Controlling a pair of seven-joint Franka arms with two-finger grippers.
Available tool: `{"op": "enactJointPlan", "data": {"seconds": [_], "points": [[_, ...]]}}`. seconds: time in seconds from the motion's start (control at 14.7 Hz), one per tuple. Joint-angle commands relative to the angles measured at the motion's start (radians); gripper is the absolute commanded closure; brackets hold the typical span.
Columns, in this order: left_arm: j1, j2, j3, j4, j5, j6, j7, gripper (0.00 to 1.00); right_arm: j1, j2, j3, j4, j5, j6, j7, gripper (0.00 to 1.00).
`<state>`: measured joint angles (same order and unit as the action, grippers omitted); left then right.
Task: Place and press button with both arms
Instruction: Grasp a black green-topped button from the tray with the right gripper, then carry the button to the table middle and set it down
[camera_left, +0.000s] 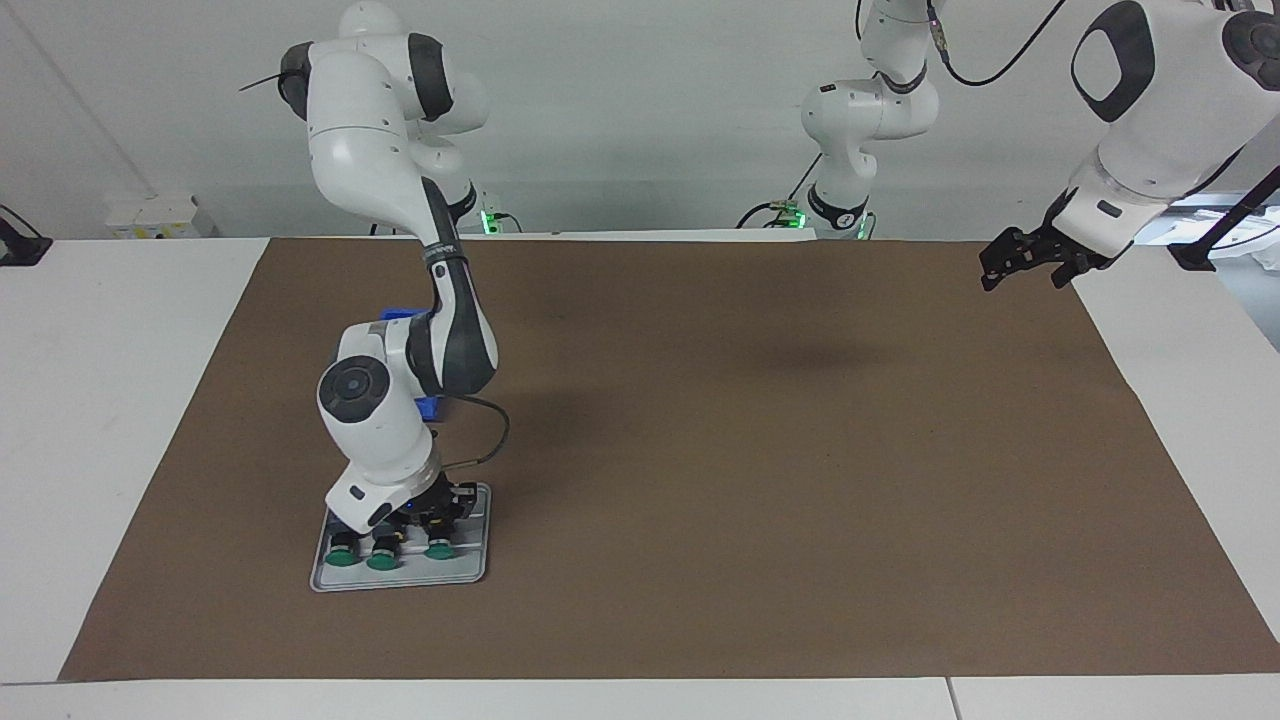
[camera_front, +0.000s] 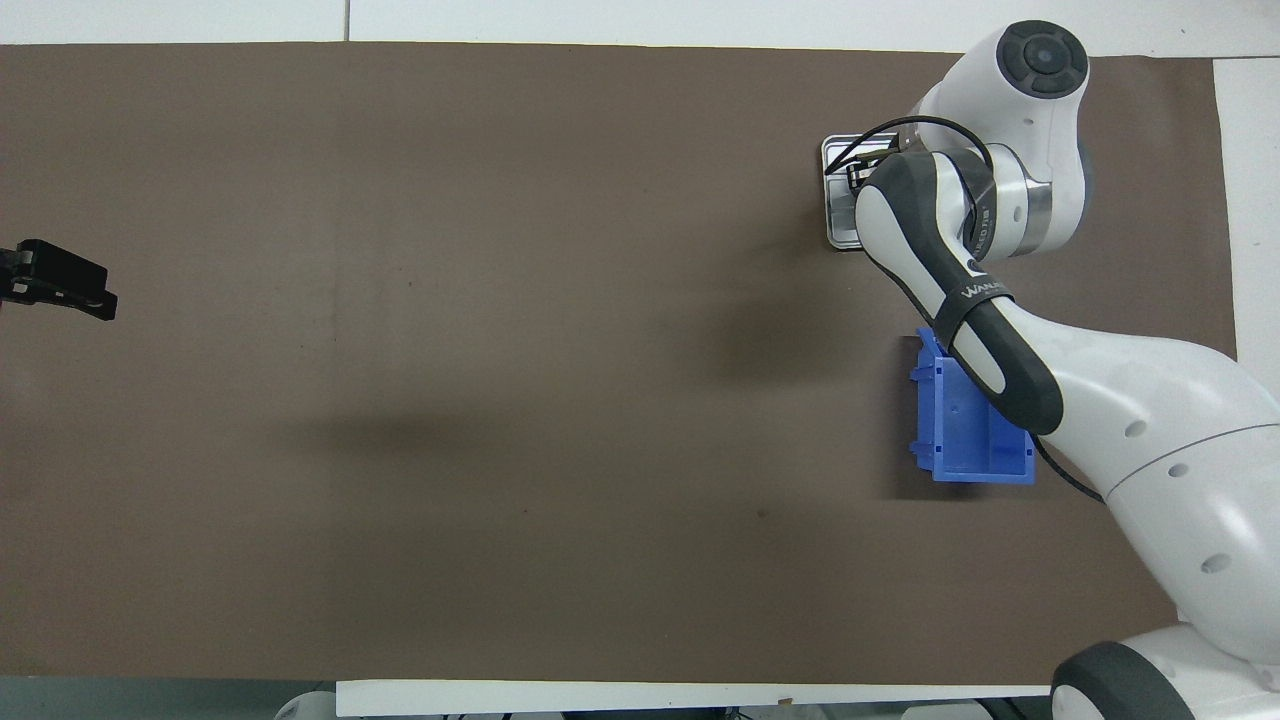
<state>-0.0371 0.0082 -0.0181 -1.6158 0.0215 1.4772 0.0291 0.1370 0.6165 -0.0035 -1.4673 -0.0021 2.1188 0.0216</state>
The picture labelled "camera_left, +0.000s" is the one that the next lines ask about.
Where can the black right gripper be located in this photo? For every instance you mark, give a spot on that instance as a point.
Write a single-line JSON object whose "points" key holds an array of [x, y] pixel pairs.
{"points": [[445, 498]]}

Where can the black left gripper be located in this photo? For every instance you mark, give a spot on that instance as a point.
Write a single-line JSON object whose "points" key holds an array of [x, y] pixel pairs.
{"points": [[1055, 235]]}

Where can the green push button switch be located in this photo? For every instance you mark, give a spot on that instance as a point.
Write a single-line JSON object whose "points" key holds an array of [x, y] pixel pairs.
{"points": [[383, 562], [439, 550], [343, 558]]}

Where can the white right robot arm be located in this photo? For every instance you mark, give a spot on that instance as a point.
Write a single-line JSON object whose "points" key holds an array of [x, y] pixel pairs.
{"points": [[360, 160]]}

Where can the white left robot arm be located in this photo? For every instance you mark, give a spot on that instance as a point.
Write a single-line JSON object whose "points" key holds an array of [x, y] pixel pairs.
{"points": [[1170, 100]]}

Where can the grey metal tray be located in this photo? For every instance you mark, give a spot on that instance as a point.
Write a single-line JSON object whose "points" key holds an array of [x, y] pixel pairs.
{"points": [[470, 570]]}

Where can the blue plastic bin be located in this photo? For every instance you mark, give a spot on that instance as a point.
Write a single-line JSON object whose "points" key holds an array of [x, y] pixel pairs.
{"points": [[428, 408]]}

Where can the black angled stand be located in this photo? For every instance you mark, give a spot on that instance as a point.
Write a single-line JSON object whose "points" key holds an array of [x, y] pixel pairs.
{"points": [[1195, 255]]}

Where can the white crumpled sheet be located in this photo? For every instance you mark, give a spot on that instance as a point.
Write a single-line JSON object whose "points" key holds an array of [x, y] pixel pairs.
{"points": [[1262, 255]]}

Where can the brown table mat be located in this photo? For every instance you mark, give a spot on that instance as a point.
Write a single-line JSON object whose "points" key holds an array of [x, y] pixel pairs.
{"points": [[750, 500]]}

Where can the white background box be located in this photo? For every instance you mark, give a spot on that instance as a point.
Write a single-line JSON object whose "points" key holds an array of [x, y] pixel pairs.
{"points": [[160, 218]]}

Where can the black table clamp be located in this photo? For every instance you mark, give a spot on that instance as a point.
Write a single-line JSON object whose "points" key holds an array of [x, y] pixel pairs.
{"points": [[20, 248]]}

